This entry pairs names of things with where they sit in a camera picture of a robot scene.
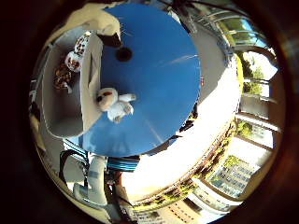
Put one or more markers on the blue striped metal frame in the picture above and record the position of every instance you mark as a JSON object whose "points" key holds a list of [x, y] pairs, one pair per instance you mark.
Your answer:
{"points": [[121, 163]]}

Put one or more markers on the round blue table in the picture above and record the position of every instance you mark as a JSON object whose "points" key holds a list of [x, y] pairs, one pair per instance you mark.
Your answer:
{"points": [[162, 93]]}

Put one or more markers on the colourful toy pile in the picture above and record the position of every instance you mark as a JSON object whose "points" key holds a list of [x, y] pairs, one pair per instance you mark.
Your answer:
{"points": [[190, 119]]}

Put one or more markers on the spotted white plush toy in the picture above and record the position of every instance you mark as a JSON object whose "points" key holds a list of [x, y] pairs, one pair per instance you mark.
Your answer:
{"points": [[77, 54]]}

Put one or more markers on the white fabric storage bin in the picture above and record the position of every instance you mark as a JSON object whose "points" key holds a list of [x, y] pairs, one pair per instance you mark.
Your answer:
{"points": [[90, 93]]}

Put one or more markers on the white dog plush toy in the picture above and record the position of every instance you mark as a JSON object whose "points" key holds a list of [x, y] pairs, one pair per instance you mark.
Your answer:
{"points": [[113, 104]]}

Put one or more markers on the orange striped tiger plush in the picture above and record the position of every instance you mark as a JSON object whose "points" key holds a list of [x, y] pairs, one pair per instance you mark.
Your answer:
{"points": [[62, 77]]}

